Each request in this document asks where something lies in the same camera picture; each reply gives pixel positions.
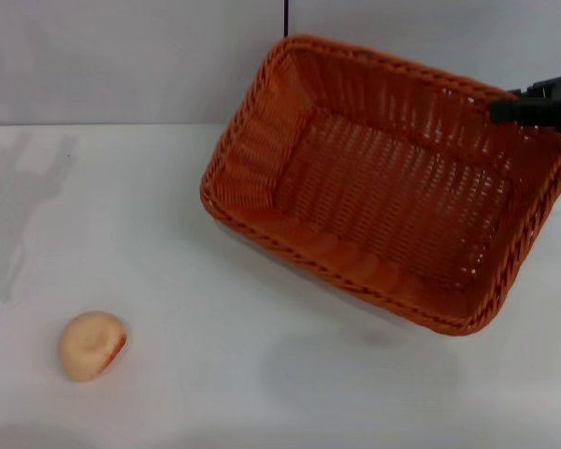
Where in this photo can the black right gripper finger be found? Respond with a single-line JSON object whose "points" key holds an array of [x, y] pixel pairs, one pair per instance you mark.
{"points": [[558, 86], [537, 112]]}

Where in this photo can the orange woven plastic basket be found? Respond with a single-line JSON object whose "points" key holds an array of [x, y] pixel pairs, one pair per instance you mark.
{"points": [[378, 196]]}

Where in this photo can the pale peach fruit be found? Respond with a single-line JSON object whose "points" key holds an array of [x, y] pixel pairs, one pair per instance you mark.
{"points": [[89, 348]]}

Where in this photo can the black vertical wall strip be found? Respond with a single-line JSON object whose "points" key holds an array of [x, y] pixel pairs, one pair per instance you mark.
{"points": [[286, 16]]}

